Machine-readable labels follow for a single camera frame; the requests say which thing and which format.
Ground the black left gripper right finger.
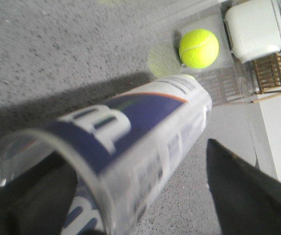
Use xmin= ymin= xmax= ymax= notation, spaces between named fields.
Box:
xmin=207 ymin=139 xmax=281 ymax=235

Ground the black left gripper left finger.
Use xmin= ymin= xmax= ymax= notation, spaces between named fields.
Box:
xmin=0 ymin=153 xmax=78 ymax=235

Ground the clear blue tennis ball can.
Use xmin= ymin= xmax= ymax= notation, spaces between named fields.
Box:
xmin=0 ymin=74 xmax=212 ymax=235

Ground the far right yellow tennis ball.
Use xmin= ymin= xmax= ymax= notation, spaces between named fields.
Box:
xmin=179 ymin=28 xmax=219 ymax=69

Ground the wooden slatted rack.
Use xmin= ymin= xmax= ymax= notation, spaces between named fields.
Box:
xmin=251 ymin=52 xmax=281 ymax=103

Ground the white rounded appliance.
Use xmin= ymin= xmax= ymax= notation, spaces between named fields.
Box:
xmin=224 ymin=0 xmax=281 ymax=64

